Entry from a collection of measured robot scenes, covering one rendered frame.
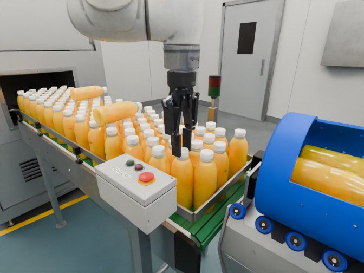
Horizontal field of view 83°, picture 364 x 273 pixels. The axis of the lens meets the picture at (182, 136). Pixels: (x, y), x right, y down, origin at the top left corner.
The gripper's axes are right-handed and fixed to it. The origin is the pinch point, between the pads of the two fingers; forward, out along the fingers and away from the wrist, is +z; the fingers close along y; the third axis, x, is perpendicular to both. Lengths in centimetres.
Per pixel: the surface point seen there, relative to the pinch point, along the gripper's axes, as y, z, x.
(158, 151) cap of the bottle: -4.9, 2.6, 4.8
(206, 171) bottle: 1.2, 6.9, -8.2
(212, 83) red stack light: 46, -10, 19
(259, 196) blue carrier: -1.3, 5.6, -24.4
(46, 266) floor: -29, 113, 97
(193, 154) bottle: 5.0, 5.5, -0.5
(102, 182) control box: -21.2, 6.1, 8.6
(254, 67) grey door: 371, 11, 128
